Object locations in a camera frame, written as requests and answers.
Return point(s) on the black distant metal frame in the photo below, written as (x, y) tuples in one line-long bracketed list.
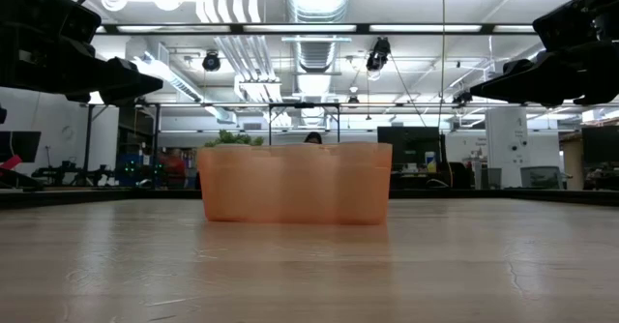
[(303, 105)]

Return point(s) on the person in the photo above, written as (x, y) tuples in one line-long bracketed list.
[(313, 138), (174, 168)]

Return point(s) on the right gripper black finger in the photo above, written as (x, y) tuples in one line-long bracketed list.
[(498, 93), (517, 74)]

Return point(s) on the black metal rack frame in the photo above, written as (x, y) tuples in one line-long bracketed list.
[(156, 139)]

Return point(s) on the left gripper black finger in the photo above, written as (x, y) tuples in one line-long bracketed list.
[(138, 91), (116, 74)]

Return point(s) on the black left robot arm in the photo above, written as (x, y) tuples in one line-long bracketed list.
[(2, 115)]

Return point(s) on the black monitor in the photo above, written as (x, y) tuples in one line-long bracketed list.
[(21, 144), (602, 146), (413, 144)]

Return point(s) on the silver ventilation duct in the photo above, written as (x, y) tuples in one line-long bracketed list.
[(316, 52)]

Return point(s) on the red pink object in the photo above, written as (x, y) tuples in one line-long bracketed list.
[(10, 163)]

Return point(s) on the grey bin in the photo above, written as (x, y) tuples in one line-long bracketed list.
[(539, 177)]

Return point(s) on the translucent orange plastic basket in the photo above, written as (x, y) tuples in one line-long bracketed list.
[(295, 187)]

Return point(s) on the small green potted plant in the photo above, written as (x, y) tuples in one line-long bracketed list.
[(232, 138)]

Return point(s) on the black aluminium table frame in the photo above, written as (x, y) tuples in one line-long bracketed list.
[(508, 195)]

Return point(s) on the black ceiling spotlight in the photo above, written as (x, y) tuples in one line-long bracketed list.
[(211, 62), (460, 98), (379, 49)]

